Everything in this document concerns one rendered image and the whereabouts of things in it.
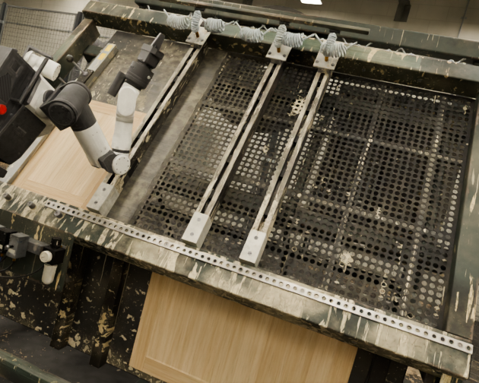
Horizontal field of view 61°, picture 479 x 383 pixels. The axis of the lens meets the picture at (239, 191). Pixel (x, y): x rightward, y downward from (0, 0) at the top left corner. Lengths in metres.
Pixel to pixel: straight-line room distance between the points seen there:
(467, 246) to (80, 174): 1.58
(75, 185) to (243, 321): 0.93
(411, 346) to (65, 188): 1.48
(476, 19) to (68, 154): 5.75
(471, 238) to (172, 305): 1.20
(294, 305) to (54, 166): 1.24
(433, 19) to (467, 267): 5.39
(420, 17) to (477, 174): 5.07
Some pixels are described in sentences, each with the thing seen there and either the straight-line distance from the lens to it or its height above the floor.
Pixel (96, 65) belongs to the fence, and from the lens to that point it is 2.38.
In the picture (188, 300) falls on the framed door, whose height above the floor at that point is 0.63.
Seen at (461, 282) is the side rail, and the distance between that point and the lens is 1.60.
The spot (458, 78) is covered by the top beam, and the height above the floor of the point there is 1.85.
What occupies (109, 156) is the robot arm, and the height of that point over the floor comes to 1.16.
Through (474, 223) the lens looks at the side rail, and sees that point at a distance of 1.72.
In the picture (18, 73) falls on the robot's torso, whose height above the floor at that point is 1.35.
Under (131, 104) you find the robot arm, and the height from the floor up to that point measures 1.36.
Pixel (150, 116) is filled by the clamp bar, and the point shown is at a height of 1.35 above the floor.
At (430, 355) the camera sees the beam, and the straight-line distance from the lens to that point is 1.49.
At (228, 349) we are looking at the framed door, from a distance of 1.83.
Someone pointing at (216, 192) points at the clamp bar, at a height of 1.11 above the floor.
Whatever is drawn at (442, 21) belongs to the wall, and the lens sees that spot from 6.72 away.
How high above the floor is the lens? 1.27
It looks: 5 degrees down
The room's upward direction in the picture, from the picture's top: 15 degrees clockwise
